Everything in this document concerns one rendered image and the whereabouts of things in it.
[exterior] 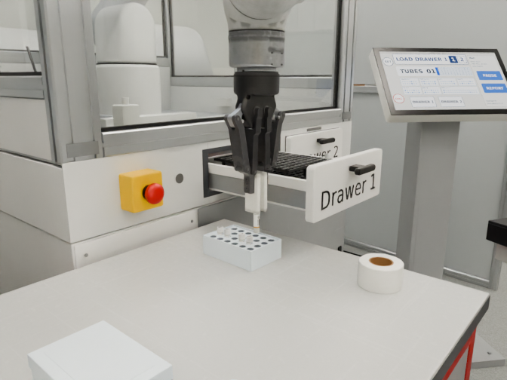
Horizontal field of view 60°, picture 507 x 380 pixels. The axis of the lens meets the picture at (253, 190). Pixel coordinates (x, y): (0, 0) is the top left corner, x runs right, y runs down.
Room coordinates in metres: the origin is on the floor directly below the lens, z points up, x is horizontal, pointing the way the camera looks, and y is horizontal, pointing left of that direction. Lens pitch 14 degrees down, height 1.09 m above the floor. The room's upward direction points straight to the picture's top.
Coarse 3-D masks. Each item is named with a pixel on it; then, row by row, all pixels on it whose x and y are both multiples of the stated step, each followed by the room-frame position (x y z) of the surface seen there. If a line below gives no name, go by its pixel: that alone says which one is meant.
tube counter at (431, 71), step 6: (426, 66) 1.71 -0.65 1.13; (432, 66) 1.71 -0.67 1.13; (438, 66) 1.72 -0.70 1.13; (444, 66) 1.72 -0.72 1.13; (450, 66) 1.73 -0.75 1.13; (426, 72) 1.69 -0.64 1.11; (432, 72) 1.70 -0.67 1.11; (438, 72) 1.70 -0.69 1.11; (444, 72) 1.70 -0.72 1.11; (450, 72) 1.71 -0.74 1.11; (456, 72) 1.71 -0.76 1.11; (462, 72) 1.71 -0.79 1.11; (468, 72) 1.72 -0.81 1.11
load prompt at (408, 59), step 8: (392, 56) 1.73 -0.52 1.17; (400, 56) 1.73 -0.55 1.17; (408, 56) 1.73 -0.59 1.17; (416, 56) 1.74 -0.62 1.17; (424, 56) 1.74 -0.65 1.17; (432, 56) 1.75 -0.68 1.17; (440, 56) 1.75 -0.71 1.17; (448, 56) 1.76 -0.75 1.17; (456, 56) 1.76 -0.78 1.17; (464, 56) 1.77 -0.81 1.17; (408, 64) 1.71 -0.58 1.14; (416, 64) 1.71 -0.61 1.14; (424, 64) 1.72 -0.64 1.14; (432, 64) 1.72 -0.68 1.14; (440, 64) 1.73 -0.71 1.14; (448, 64) 1.73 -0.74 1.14; (456, 64) 1.74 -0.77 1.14; (464, 64) 1.74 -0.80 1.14
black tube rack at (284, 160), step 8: (280, 152) 1.12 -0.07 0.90; (216, 160) 1.04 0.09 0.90; (224, 160) 1.02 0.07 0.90; (232, 160) 1.01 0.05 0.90; (280, 160) 1.01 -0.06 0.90; (288, 160) 1.01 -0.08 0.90; (296, 160) 1.01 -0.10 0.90; (304, 160) 1.01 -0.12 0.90; (312, 160) 1.01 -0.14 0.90; (272, 168) 0.92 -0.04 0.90; (280, 168) 0.93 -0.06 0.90; (296, 176) 0.97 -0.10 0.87; (304, 176) 0.97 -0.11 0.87
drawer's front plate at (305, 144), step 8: (336, 128) 1.42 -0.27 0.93; (288, 136) 1.22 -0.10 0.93; (296, 136) 1.23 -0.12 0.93; (304, 136) 1.26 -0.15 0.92; (312, 136) 1.29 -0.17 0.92; (320, 136) 1.33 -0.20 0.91; (328, 136) 1.36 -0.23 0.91; (336, 136) 1.40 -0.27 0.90; (288, 144) 1.21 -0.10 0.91; (296, 144) 1.23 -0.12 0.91; (304, 144) 1.26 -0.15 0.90; (312, 144) 1.30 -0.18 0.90; (320, 144) 1.33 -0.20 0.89; (328, 144) 1.36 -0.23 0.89; (336, 144) 1.40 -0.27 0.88; (296, 152) 1.23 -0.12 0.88; (304, 152) 1.26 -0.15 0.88; (312, 152) 1.30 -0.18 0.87; (336, 152) 1.41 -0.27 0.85
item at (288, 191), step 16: (208, 160) 1.07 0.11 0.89; (208, 176) 0.99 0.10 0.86; (224, 176) 0.96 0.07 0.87; (240, 176) 0.93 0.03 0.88; (272, 176) 0.88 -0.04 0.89; (288, 176) 0.86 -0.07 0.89; (224, 192) 0.97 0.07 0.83; (240, 192) 0.93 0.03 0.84; (272, 192) 0.87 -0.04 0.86; (288, 192) 0.85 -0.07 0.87; (304, 192) 0.82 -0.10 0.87; (304, 208) 0.82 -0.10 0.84
